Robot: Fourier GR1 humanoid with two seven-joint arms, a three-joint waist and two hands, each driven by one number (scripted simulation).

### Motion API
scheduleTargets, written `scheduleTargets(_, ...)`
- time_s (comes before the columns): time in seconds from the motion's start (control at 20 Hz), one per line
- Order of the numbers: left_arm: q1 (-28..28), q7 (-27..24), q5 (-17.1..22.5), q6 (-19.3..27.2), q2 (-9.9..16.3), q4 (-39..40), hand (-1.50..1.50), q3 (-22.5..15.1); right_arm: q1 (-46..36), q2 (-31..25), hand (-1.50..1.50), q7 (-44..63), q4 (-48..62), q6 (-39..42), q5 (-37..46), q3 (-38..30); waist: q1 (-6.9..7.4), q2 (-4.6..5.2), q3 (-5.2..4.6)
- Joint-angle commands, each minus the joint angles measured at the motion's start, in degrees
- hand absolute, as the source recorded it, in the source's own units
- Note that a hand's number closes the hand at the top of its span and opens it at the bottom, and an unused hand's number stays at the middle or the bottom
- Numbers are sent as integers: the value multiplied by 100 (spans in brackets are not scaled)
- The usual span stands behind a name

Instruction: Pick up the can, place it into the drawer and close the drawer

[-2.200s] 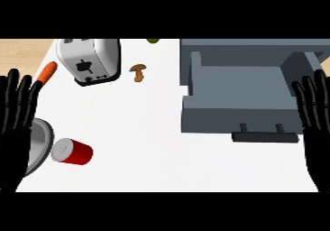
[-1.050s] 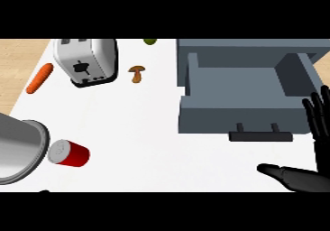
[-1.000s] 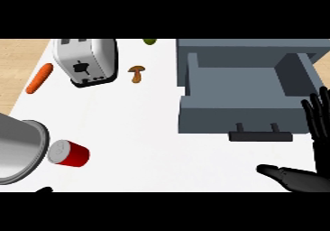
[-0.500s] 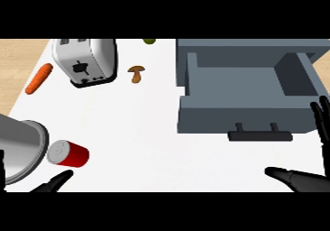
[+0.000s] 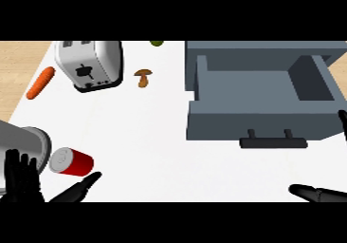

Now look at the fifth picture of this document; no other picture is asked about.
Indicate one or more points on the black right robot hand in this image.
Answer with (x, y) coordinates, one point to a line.
(321, 193)

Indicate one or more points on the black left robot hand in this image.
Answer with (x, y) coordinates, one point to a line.
(21, 180)

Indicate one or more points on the red can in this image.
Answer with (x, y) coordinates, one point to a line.
(71, 162)

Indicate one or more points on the grey open drawer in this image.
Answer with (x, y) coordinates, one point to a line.
(256, 104)

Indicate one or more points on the grey drawer cabinet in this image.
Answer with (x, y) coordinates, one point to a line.
(256, 49)

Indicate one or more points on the grey metal pot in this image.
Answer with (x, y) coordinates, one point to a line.
(18, 148)

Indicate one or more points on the orange carrot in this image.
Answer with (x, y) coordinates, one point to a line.
(40, 83)

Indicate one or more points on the white toaster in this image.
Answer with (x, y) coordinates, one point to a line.
(90, 65)

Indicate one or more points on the brown mushroom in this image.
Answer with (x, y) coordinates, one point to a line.
(143, 77)

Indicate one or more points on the green vegetable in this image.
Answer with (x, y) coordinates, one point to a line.
(157, 42)

